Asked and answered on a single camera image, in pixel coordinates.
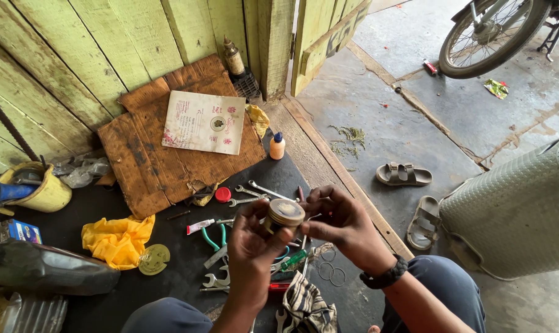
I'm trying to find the person's blue trousers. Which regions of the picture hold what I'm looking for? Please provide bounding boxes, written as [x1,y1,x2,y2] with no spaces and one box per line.
[120,255,487,333]

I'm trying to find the person's left hand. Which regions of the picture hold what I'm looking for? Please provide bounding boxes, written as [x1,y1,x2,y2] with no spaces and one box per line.
[227,199,285,310]

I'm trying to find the dark rusty chain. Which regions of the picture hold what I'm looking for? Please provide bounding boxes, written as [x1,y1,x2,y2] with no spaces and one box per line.
[0,87,42,162]

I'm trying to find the black braided wristband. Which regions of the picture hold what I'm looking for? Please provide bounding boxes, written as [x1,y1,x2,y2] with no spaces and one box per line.
[359,253,409,290]

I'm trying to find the silver combination wrench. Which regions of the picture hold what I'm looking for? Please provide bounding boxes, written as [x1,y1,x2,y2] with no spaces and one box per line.
[248,180,300,203]
[228,196,271,207]
[235,185,267,199]

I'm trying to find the small bottle with blue cap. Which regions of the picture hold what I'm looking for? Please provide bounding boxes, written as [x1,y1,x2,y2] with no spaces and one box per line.
[269,132,286,161]

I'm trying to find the green snack wrapper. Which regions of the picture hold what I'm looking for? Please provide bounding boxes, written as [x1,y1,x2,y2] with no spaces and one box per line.
[483,79,509,100]

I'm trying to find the yellow cloth rag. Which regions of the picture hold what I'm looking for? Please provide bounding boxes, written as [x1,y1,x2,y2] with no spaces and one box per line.
[81,214,156,271]

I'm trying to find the yellow-green round gasket disc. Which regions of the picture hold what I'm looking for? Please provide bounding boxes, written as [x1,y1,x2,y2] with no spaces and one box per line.
[137,244,171,276]

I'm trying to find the person's right hand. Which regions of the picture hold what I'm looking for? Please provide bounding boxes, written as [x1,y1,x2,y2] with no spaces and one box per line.
[299,185,397,273]

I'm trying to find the grey sandal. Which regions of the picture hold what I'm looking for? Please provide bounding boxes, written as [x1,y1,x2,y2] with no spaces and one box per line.
[406,195,442,251]
[376,162,434,187]

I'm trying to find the yellow plastic jug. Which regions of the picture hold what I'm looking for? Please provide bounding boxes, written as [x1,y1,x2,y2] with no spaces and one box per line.
[0,161,72,214]

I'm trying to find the round metal piston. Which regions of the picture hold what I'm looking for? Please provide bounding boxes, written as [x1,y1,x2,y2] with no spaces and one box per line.
[262,198,306,235]

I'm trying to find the motorcycle wheel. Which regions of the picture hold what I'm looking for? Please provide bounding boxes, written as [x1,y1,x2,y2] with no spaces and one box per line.
[439,0,553,80]

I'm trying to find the brass oil can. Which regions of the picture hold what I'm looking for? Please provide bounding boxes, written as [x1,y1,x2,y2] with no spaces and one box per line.
[222,35,246,77]

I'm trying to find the white printed paper card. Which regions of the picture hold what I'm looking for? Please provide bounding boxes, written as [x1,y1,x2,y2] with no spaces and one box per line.
[161,90,246,155]

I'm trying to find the flat steel file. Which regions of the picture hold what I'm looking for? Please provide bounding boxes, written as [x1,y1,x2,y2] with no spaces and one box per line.
[203,244,229,270]

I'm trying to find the black motorcycle body panel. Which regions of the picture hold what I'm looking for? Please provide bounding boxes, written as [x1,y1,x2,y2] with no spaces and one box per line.
[0,240,121,297]

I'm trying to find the striped cloth rag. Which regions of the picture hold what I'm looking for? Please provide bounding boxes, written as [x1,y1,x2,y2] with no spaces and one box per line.
[282,271,338,333]

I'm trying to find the clear plastic bag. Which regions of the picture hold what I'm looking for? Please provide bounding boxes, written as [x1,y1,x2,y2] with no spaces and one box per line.
[53,155,113,189]

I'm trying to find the brown cardboard sheet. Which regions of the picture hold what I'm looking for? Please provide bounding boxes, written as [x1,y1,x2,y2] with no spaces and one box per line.
[97,54,267,220]

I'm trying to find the green wooden door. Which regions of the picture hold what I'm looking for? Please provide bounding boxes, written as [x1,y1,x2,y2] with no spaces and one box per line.
[290,0,373,98]

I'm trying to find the grey ribbed metal part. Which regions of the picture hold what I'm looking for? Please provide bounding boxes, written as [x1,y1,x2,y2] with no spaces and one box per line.
[0,289,69,333]

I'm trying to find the yellow crumpled plastic wrapper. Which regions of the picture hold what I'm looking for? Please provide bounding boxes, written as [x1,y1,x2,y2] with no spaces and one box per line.
[245,104,270,138]

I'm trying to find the green-handled pliers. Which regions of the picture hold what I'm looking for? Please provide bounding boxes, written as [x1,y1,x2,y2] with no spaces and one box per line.
[201,219,236,253]

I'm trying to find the blue cardboard box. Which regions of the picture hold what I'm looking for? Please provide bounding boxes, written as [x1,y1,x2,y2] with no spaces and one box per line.
[0,219,43,245]

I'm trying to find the black rubber floor mat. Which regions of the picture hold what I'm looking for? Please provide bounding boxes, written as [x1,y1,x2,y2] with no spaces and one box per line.
[2,127,386,333]

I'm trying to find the green-handled screwdriver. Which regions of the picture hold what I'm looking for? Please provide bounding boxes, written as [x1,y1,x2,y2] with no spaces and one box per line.
[279,249,309,272]

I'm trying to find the grey woven plastic stool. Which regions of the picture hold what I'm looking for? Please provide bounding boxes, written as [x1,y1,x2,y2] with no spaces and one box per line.
[439,131,559,282]

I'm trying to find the silver open-end wrench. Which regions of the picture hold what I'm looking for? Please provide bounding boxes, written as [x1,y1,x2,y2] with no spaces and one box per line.
[202,265,231,289]

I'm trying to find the white and red glue tube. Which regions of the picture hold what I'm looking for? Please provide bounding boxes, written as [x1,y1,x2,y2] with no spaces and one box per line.
[186,219,215,235]

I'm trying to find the motorcycle kickstand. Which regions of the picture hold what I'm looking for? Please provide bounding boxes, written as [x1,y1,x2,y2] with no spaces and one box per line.
[537,18,559,63]

